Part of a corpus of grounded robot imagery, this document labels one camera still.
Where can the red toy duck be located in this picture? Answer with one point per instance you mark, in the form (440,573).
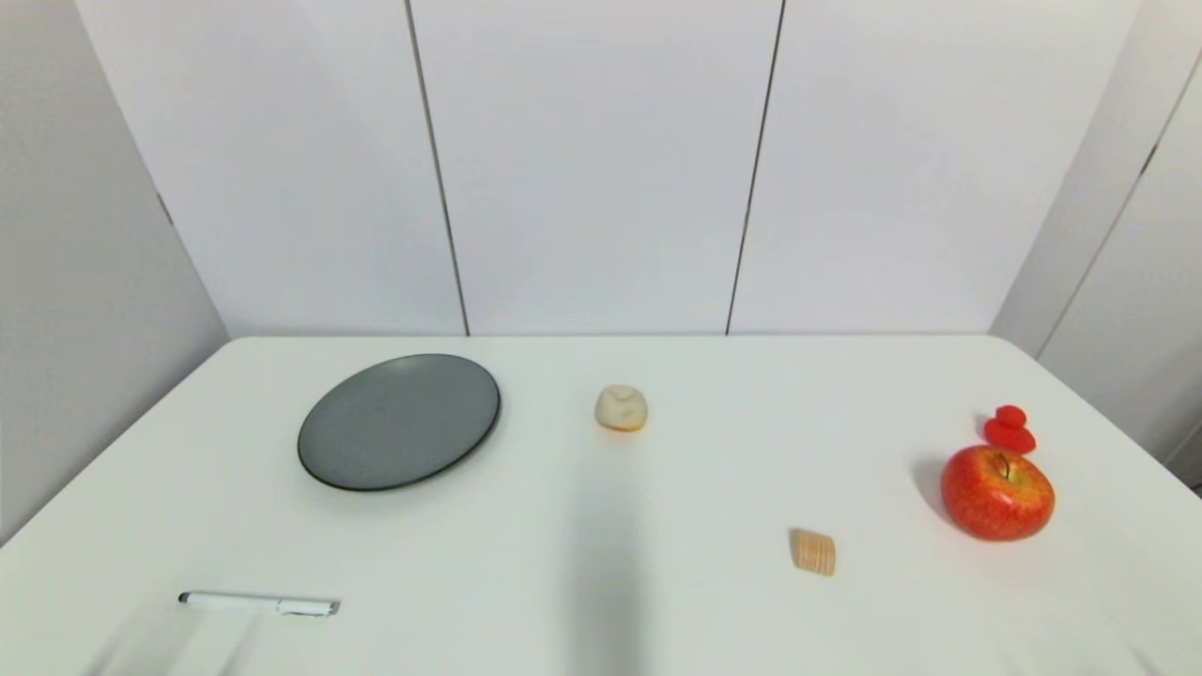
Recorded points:
(1009,435)

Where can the cream steamed bun toy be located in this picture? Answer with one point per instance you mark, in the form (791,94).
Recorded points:
(621,407)

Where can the dark grey round plate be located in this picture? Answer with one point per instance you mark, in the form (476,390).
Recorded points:
(399,422)

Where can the small tan wooden block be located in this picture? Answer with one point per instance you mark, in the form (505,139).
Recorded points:
(813,552)

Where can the red apple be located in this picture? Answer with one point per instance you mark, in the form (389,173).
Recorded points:
(996,495)

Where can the white pen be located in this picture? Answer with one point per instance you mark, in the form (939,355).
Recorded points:
(258,604)

